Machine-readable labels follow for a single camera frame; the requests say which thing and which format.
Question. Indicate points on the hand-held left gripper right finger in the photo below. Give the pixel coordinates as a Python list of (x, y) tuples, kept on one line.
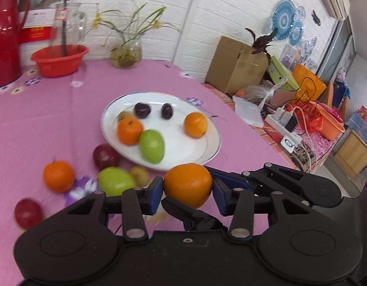
[(220, 198)]

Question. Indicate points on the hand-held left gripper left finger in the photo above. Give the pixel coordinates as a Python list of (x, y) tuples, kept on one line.
[(155, 195)]

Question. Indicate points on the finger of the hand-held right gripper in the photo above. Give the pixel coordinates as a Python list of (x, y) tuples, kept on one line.
[(195, 217), (231, 176)]

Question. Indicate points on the brown kiwi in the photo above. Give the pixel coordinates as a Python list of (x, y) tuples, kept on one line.
[(125, 115), (139, 175)]

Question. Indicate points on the smooth orange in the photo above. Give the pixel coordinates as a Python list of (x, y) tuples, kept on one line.
[(188, 187), (195, 124)]

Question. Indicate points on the green apple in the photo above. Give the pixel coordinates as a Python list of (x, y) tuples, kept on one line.
[(116, 181), (152, 146)]

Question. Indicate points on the white plate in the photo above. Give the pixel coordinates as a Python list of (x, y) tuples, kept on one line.
[(177, 149)]

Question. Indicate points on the red apple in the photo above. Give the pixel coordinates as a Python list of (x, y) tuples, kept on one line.
[(28, 213), (105, 156)]

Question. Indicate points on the bumpy tangerine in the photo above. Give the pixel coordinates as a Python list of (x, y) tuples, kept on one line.
[(129, 131), (58, 175)]

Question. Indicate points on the dark purple plum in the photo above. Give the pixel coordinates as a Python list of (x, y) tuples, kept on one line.
[(167, 110), (141, 110)]

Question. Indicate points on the wooden cabinet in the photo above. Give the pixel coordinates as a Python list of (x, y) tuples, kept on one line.
[(353, 152)]

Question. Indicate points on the white round device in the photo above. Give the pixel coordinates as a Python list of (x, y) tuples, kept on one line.
[(291, 144)]

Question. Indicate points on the orange plastic basket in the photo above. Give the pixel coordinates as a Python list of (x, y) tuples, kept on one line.
[(332, 128)]

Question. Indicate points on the red plastic bag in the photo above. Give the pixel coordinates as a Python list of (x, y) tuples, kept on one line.
[(314, 123)]

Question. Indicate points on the white plastic pouch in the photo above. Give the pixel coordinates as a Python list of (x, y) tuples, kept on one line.
[(247, 110)]

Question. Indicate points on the white power strip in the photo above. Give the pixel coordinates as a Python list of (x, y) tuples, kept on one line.
[(273, 120)]

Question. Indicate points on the clear plastic bag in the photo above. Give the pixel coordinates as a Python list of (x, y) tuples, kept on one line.
[(261, 91)]

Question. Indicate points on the cardboard box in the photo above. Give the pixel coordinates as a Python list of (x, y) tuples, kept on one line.
[(231, 65)]

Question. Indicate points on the orange paper bag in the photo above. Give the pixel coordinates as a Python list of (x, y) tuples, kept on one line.
[(305, 79)]

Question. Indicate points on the green box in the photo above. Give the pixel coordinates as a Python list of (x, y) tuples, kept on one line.
[(279, 71)]

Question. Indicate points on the purple leaf plant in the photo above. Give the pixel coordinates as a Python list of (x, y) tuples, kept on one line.
[(261, 43)]

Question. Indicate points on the pink floral tablecloth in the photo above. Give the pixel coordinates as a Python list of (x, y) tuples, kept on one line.
[(37, 119)]

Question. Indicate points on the glass vase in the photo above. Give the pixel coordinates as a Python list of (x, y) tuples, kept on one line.
[(126, 53)]

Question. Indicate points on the medium blue decorative plate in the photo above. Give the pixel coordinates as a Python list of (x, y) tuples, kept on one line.
[(296, 33)]

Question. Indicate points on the red plastic basin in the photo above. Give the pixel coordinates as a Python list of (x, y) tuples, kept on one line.
[(58, 64)]

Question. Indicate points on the large blue decorative plate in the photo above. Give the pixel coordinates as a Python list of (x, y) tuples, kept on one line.
[(284, 19)]

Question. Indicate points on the small blue decorative plate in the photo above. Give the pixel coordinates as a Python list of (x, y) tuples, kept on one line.
[(300, 12)]

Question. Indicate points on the green orchid plant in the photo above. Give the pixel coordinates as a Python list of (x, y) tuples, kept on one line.
[(135, 18)]

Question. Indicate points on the black stirring stick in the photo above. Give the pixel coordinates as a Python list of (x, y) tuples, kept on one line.
[(64, 35)]

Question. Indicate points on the glass pitcher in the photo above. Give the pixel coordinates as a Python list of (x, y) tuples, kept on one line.
[(76, 23)]

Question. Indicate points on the red thermos jug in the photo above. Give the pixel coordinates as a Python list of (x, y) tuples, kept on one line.
[(4, 41)]

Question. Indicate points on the bedding wall poster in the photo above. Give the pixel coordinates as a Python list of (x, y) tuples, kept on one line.
[(40, 18)]

